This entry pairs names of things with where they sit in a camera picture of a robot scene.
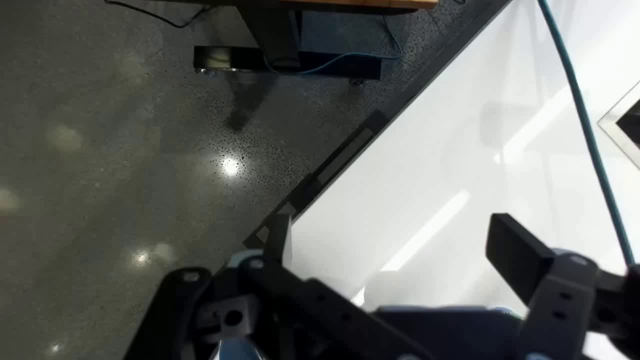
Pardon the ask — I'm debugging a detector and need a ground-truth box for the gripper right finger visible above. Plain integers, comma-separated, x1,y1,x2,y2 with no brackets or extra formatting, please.
486,212,640,360

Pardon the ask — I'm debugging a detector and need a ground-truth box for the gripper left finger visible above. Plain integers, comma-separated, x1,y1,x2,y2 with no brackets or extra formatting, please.
124,214,432,360

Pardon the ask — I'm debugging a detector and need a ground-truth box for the white framed black panel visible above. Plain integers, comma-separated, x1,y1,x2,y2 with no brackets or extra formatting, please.
597,80,640,171

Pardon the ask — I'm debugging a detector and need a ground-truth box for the wooden desk with black leg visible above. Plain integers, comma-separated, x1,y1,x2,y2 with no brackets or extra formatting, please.
150,0,441,82

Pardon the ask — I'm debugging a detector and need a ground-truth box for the teal cable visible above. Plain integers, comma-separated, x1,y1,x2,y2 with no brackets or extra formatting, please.
537,0,637,267

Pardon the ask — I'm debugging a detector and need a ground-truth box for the blue cable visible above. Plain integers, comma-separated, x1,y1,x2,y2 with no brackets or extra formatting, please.
262,15,404,76

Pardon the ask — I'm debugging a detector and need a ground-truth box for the black cable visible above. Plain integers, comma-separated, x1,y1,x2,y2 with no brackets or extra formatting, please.
104,0,213,30

